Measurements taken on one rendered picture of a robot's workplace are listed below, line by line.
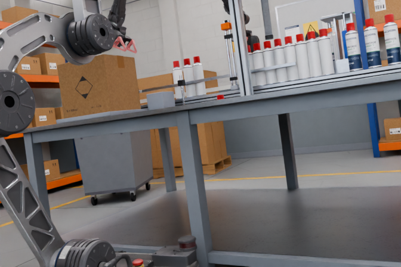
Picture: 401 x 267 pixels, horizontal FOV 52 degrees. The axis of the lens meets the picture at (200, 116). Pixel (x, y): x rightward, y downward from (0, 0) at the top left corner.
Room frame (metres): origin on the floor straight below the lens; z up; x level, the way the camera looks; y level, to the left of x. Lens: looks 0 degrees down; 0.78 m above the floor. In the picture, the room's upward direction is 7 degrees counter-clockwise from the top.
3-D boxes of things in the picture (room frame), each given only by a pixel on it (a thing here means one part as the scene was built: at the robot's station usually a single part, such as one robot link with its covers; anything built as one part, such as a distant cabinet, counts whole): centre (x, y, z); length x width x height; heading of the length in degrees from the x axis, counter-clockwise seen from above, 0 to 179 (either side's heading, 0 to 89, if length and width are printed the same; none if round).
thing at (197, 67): (2.11, -0.02, 0.98); 0.05 x 0.05 x 0.20
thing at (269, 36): (1.80, -0.35, 1.18); 0.04 x 0.04 x 0.21
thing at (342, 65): (1.84, -0.67, 1.01); 0.14 x 0.13 x 0.26; 59
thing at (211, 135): (5.88, 0.33, 0.70); 1.20 x 0.83 x 1.39; 69
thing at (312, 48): (1.81, -0.53, 0.98); 0.05 x 0.05 x 0.20
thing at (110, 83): (2.06, 0.48, 0.99); 0.30 x 0.24 x 0.27; 63
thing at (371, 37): (1.69, -0.74, 0.98); 0.05 x 0.05 x 0.20
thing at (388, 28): (1.65, -0.81, 0.98); 0.05 x 0.05 x 0.20
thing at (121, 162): (4.46, 0.96, 0.48); 0.89 x 0.63 x 0.96; 172
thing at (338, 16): (1.84, -0.67, 1.14); 0.14 x 0.11 x 0.01; 59
